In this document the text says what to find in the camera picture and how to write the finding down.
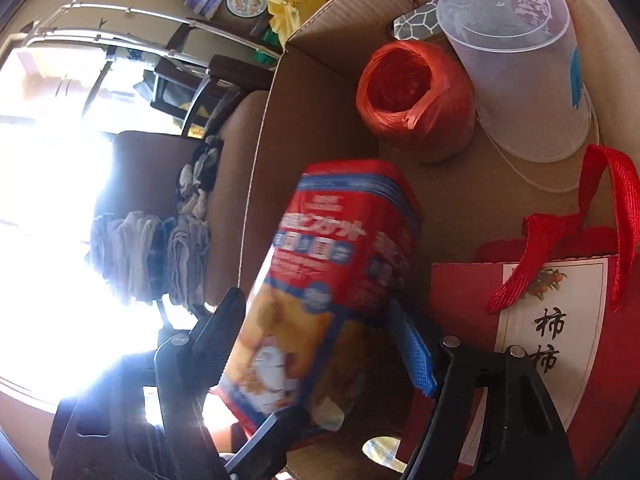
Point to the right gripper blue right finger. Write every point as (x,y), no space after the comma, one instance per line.
(498,393)

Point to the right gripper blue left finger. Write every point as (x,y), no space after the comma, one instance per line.
(142,419)

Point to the red gift box with label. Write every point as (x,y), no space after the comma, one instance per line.
(547,292)

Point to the red biscuit package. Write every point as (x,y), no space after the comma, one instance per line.
(342,247)

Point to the brown cardboard box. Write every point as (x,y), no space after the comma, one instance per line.
(468,200)

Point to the brown upholstered chair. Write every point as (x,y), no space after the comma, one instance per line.
(237,120)

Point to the orange twine ball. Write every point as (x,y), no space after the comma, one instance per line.
(417,98)

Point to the clear plastic bucket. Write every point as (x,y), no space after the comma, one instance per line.
(524,62)

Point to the round cookie tin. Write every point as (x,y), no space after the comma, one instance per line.
(247,9)

